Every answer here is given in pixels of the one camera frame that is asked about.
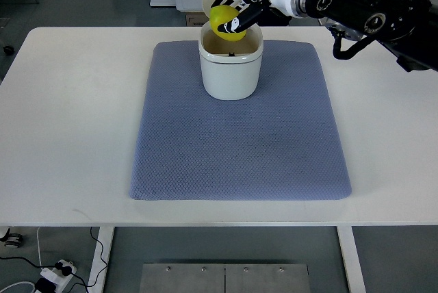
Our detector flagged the yellow lemon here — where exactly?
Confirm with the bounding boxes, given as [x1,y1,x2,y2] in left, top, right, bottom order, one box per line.
[209,5,246,42]

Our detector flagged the left white table leg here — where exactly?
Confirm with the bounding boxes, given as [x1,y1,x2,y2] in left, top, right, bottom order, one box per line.
[87,226,115,292]

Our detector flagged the cardboard box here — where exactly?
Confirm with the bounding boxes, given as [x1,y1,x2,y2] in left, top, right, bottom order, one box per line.
[185,12,209,27]

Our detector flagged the blue textured mat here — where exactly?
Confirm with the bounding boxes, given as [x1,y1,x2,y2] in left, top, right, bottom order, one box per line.
[129,40,352,201]

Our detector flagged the right white table leg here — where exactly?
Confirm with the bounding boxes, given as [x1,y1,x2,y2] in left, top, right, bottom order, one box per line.
[337,226,366,293]

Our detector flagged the caster wheel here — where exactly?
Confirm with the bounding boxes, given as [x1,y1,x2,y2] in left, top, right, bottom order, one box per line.
[0,227,23,248]

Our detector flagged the white power strip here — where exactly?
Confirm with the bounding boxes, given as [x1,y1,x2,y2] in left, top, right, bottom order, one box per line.
[35,259,77,293]

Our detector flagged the black floor cable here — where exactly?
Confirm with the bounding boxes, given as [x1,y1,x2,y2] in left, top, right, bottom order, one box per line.
[0,227,109,293]

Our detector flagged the white floor cable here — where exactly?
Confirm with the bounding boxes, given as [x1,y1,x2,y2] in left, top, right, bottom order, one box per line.
[0,227,44,293]

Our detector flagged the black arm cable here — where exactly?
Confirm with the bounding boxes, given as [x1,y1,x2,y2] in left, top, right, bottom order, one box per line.
[327,24,379,61]

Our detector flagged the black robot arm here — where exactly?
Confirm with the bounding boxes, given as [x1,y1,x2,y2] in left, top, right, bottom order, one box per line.
[292,0,437,72]

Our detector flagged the white table leg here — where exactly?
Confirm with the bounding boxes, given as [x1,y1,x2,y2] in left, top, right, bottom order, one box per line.
[337,226,366,293]
[87,226,115,292]

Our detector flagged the white trash bin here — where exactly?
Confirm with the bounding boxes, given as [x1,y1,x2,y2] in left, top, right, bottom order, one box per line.
[198,0,263,100]

